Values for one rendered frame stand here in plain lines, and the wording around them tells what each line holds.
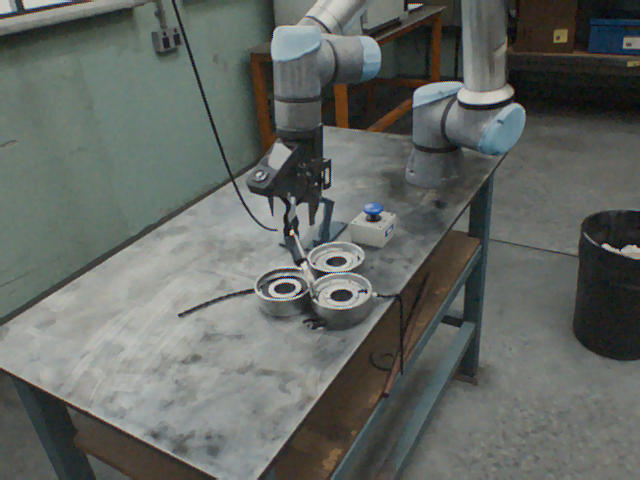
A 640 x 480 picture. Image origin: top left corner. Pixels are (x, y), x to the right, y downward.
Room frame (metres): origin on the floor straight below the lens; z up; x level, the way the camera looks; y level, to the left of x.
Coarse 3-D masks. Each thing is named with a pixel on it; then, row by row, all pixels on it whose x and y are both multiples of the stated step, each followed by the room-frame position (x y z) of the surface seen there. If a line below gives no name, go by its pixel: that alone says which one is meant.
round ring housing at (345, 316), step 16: (320, 288) 0.81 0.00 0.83; (336, 288) 0.81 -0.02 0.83; (352, 288) 0.81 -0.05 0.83; (368, 288) 0.80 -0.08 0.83; (320, 304) 0.75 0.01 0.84; (336, 304) 0.76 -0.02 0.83; (352, 304) 0.76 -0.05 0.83; (368, 304) 0.76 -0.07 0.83; (336, 320) 0.74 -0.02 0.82; (352, 320) 0.74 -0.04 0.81
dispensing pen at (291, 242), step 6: (288, 228) 0.88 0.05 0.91; (288, 240) 0.85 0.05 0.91; (294, 240) 0.85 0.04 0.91; (288, 246) 0.84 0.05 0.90; (294, 246) 0.84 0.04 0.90; (294, 252) 0.83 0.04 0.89; (300, 252) 0.83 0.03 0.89; (294, 258) 0.82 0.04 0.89; (300, 258) 0.82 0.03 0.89; (300, 264) 0.83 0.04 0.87; (306, 264) 0.83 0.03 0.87; (306, 270) 0.82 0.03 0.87; (306, 276) 0.81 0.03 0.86; (312, 282) 0.80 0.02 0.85; (312, 288) 0.80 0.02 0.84; (318, 300) 0.78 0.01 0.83
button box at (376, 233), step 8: (360, 216) 1.04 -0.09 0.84; (368, 216) 1.03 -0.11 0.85; (376, 216) 1.02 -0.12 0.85; (384, 216) 1.03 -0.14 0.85; (392, 216) 1.02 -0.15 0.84; (352, 224) 1.01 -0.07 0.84; (360, 224) 1.00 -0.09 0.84; (368, 224) 1.00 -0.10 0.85; (376, 224) 1.00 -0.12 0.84; (384, 224) 0.99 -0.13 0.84; (392, 224) 1.02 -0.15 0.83; (352, 232) 1.01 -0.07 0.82; (360, 232) 1.00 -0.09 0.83; (368, 232) 0.99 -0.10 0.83; (376, 232) 0.98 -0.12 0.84; (384, 232) 0.98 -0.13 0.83; (392, 232) 1.02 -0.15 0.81; (352, 240) 1.01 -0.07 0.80; (360, 240) 1.00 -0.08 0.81; (368, 240) 0.99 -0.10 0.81; (376, 240) 0.98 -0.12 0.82; (384, 240) 0.98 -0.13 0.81
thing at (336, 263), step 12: (312, 252) 0.92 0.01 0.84; (324, 252) 0.93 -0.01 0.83; (348, 252) 0.93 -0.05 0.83; (360, 252) 0.91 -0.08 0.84; (312, 264) 0.87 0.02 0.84; (324, 264) 0.89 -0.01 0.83; (336, 264) 0.92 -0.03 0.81; (348, 264) 0.88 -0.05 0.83; (360, 264) 0.86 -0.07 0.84; (324, 276) 0.85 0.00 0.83
